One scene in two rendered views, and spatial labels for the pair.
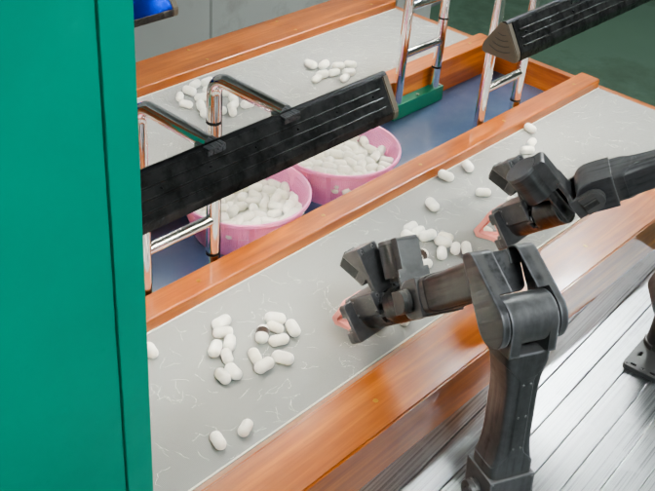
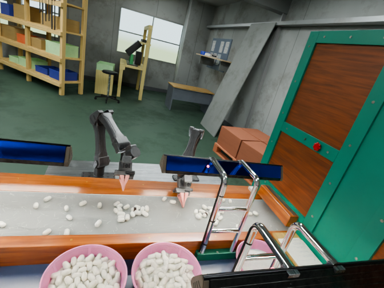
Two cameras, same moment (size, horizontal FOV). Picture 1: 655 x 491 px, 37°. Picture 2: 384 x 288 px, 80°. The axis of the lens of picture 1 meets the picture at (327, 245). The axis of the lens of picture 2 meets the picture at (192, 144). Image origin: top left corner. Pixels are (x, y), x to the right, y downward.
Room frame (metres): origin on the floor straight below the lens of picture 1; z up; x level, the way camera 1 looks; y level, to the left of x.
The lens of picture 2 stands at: (2.18, 0.46, 1.53)
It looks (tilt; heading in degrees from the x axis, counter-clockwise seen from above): 21 degrees down; 210
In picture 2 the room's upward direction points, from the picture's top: 14 degrees clockwise
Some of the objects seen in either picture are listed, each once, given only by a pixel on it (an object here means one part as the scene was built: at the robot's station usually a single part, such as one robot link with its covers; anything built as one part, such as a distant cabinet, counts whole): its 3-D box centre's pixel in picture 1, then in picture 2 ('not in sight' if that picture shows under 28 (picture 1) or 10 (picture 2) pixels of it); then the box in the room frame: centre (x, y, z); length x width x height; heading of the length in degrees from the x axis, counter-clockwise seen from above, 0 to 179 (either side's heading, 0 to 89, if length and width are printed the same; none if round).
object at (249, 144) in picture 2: not in sight; (256, 155); (-1.43, -0.36, 0.25); 1.36 x 0.98 x 0.49; 54
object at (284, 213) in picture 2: not in sight; (276, 203); (0.86, 0.37, 0.83); 0.30 x 0.06 x 0.07; 50
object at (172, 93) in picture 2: not in sight; (188, 99); (-3.20, -3.08, 0.32); 1.19 x 0.62 x 0.64; 144
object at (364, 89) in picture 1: (246, 148); (226, 167); (1.24, 0.13, 1.08); 0.62 x 0.08 x 0.07; 140
